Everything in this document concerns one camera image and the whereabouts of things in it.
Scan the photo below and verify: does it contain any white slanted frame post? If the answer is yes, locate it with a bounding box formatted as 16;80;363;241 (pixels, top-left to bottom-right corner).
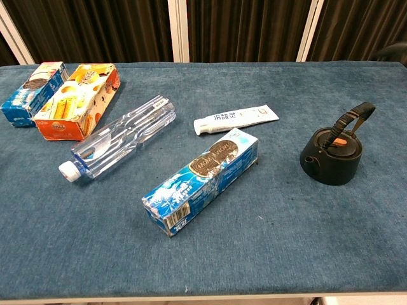
295;0;329;63
0;3;36;66

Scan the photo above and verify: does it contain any white toothpaste tube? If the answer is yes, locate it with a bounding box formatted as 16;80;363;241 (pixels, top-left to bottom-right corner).
193;104;280;137

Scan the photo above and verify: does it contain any short blue cookie box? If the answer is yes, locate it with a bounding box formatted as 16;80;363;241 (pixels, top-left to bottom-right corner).
0;61;69;128

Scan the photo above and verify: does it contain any dark brown curtain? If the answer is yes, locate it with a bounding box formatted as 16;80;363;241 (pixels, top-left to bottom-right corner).
2;0;174;64
306;0;407;62
186;0;314;64

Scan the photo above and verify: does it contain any white upright frame post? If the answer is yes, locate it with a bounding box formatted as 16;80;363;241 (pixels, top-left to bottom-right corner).
167;0;191;64

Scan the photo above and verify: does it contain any black cast iron teapot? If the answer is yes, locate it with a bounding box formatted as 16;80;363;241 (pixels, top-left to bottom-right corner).
300;101;376;186

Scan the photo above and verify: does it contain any long blue cookie box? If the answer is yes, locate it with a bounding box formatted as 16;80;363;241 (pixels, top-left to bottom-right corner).
141;127;259;238

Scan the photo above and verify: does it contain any orange cake box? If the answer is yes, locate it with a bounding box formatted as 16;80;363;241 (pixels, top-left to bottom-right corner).
32;63;122;142

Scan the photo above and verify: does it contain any blue velvet tablecloth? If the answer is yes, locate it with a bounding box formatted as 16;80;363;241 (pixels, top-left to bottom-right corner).
0;60;407;301

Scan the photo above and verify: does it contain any clear plastic water bottle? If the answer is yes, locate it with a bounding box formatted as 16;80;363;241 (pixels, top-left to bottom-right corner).
58;95;177;183

